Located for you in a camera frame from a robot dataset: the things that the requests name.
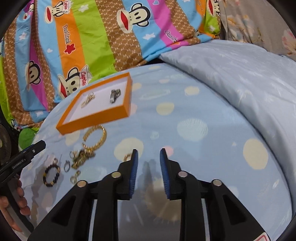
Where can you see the colourful monkey print quilt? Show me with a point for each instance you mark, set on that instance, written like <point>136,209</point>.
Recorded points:
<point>53,48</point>

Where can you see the orange jewelry box tray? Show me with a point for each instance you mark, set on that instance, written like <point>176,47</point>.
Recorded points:
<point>91,106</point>

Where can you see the silver metal watch clasp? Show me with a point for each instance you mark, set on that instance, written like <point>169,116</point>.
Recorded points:
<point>115,94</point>

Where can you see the green plush toy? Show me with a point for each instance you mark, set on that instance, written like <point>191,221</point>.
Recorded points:
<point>26,137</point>

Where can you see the person's left hand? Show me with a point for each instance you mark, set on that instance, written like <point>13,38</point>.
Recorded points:
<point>14,206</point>

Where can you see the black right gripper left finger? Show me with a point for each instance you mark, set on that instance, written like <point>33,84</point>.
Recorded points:
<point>120,184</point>

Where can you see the pale blue duvet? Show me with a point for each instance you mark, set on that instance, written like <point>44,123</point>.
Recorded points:
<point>260,84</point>

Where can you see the black electric fan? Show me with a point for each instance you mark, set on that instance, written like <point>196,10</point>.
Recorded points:
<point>5,145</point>

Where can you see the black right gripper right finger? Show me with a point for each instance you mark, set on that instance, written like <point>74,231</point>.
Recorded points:
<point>178,184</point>

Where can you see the grey floral bedsheet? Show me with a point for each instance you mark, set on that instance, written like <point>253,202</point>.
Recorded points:
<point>258,23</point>

